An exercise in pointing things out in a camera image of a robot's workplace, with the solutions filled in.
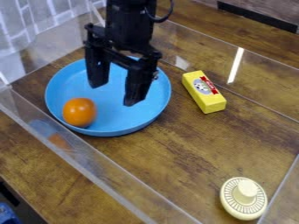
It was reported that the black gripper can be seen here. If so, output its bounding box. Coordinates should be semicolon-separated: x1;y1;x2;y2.
84;0;163;107

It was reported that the orange ball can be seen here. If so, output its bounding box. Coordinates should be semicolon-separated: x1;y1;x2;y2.
62;98;98;128

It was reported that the blue round tray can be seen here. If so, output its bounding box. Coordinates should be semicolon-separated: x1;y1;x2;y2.
44;59;172;137

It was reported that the yellow butter box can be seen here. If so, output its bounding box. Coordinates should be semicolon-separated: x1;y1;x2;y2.
182;70;227;114

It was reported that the cream round lid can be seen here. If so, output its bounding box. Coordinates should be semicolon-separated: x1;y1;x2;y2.
219;177;267;221

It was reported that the blue object at corner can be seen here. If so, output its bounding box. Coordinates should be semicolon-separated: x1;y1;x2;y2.
0;203;20;224

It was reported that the black cable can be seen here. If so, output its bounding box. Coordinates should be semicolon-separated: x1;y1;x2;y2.
144;0;174;24

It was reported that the clear acrylic enclosure wall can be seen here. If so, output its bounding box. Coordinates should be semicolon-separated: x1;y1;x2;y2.
0;0;299;224

